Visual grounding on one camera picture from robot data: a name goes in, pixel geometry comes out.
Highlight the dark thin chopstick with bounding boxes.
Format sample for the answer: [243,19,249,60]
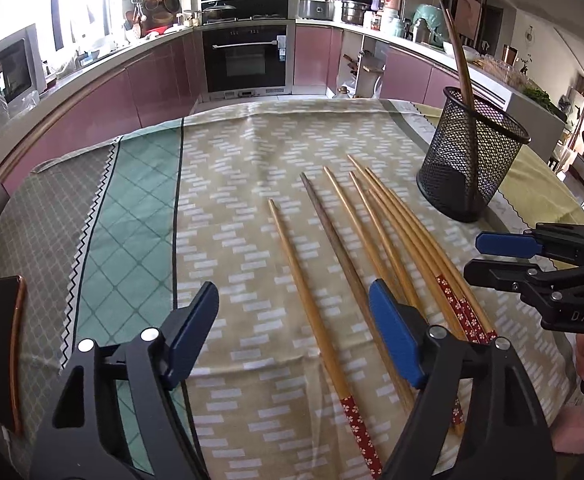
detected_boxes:
[300,172,414,414]

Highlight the wooden chopstick red floral end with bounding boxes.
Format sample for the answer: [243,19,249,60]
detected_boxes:
[268,200,382,479]

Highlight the black mesh utensil holder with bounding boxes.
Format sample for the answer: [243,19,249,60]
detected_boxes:
[417,87,531,223]

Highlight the brown wooden chopstick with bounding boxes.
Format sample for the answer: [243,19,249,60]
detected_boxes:
[440,1,478,196]

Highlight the pink sleeve forearm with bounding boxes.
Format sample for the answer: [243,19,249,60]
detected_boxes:
[550,405,584,455]

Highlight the pink lower kitchen cabinets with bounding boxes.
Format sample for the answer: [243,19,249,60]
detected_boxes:
[0,24,462,196]

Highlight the yellow cloth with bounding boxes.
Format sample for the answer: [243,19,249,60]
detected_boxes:
[411,104,584,237]

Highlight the patterned beige green tablecloth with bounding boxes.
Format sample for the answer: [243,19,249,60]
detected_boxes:
[0,96,581,480]

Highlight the teal kettle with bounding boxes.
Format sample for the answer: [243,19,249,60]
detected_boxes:
[412,3,449,48]

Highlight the black built-in oven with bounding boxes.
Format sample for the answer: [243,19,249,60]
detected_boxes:
[202,20,294,101]

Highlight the steel cooking pot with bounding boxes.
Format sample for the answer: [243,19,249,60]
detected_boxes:
[341,0,371,26]

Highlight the white microwave oven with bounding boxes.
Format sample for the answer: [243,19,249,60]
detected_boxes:
[0,24,46,117]

